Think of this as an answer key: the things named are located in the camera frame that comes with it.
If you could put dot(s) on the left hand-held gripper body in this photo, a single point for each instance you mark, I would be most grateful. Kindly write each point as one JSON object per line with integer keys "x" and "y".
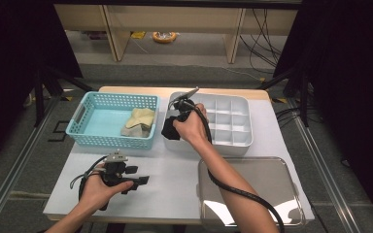
{"x": 115, "y": 170}

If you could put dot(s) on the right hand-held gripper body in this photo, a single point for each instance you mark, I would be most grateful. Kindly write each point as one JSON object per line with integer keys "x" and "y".
{"x": 181, "y": 106}

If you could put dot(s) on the pale yellow sock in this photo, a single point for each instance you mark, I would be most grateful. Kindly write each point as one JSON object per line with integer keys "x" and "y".
{"x": 145, "y": 111}
{"x": 139, "y": 121}

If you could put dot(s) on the grey sock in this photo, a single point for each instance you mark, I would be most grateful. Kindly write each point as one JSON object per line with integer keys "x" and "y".
{"x": 141, "y": 132}
{"x": 126, "y": 132}

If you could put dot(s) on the blue plastic basket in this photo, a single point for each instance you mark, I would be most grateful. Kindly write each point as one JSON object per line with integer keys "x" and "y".
{"x": 103, "y": 119}

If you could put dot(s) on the white compartment storage box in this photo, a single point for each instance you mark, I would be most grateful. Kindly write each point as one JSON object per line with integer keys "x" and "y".
{"x": 230, "y": 147}

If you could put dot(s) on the transparent box lid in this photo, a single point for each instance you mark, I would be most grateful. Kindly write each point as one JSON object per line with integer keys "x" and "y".
{"x": 272, "y": 181}

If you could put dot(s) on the person's right hand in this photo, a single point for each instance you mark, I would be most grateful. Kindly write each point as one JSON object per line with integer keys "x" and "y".
{"x": 194, "y": 127}

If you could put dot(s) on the orange tape roll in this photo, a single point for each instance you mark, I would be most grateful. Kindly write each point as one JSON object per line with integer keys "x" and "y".
{"x": 157, "y": 39}

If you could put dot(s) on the yellow packet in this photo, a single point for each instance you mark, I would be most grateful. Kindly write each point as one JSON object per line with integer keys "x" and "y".
{"x": 138, "y": 35}

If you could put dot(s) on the beige wooden desk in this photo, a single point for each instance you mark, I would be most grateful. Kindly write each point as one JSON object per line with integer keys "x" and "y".
{"x": 175, "y": 19}

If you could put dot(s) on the black metal stand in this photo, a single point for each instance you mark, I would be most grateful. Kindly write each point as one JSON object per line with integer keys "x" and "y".
{"x": 39, "y": 97}
{"x": 304, "y": 97}

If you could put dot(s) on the purple packet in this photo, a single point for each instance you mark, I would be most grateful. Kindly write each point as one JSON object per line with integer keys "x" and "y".
{"x": 97, "y": 35}

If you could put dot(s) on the black curtain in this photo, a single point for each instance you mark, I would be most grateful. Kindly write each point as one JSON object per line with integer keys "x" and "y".
{"x": 6, "y": 64}
{"x": 353, "y": 97}

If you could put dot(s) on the aluminium floor rail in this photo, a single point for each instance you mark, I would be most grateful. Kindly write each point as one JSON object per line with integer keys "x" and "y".
{"x": 14, "y": 171}
{"x": 326, "y": 176}

